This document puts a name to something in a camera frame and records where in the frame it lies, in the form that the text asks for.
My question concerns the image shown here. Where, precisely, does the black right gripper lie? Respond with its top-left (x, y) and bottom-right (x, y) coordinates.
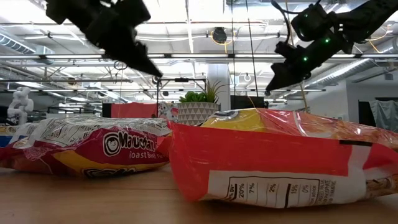
top-left (264, 40), bottom-right (335, 94)

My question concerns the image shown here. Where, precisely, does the silver ventilation duct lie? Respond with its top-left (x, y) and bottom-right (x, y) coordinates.
top-left (306, 57), bottom-right (398, 90)

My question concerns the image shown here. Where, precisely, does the red Maruchan noodle pack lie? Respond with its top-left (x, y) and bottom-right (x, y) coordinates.
top-left (0, 115), bottom-right (172, 180)

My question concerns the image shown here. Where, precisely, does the red partition panel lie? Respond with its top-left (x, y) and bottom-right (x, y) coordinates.
top-left (110, 102), bottom-right (158, 119)

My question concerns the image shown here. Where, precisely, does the floral print box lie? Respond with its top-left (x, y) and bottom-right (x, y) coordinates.
top-left (157, 101), bottom-right (178, 121)

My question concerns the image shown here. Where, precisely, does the clear plastic bin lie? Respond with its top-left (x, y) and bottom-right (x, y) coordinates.
top-left (42, 112), bottom-right (118, 122)

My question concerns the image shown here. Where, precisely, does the black monitor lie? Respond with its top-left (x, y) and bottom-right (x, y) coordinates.
top-left (230, 95), bottom-right (266, 110)

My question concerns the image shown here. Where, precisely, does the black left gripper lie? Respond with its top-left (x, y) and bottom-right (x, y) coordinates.
top-left (85, 0), bottom-right (163, 78)

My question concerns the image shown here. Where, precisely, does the succulent in white patterned pot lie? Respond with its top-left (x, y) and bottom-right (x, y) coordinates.
top-left (177, 80), bottom-right (229, 126)

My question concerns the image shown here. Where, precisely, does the white humanoid robot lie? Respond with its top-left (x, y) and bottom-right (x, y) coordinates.
top-left (6, 86), bottom-right (34, 126)

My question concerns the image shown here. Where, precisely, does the black upright panel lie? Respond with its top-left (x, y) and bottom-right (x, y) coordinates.
top-left (358, 100), bottom-right (376, 127)

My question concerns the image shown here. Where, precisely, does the orange Maruchan noodle pack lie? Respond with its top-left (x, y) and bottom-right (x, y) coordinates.
top-left (167, 108), bottom-right (398, 209)

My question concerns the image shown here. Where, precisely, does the grey draped cloth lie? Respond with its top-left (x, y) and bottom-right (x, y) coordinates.
top-left (369, 100), bottom-right (398, 133)

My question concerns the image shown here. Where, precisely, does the long ceiling light bar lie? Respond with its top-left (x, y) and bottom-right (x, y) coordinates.
top-left (76, 53), bottom-right (326, 60)

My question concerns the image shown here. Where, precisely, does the blue Maruchan noodle pack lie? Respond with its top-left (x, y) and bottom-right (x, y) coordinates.
top-left (0, 123), bottom-right (40, 149)

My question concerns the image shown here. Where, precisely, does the thin black hanging cable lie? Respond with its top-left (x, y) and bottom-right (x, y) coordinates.
top-left (230, 0), bottom-right (236, 97)

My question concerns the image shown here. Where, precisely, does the yellow hanging cable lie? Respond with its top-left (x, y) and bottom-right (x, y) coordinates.
top-left (284, 0), bottom-right (309, 112)

